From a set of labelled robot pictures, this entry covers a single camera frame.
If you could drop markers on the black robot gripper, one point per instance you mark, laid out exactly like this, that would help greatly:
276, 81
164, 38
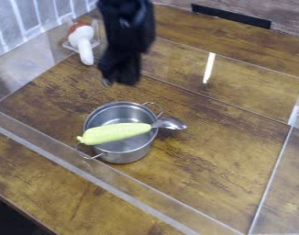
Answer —
130, 32

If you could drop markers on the small stainless steel pot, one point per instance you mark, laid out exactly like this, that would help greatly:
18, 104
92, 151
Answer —
129, 150

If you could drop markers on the white red toy mushroom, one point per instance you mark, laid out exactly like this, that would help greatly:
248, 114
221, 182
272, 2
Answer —
78, 35

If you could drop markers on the black bar on table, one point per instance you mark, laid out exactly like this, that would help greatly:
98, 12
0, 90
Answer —
252, 21

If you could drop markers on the clear acrylic enclosure wall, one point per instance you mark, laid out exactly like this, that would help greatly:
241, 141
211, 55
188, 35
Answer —
221, 178

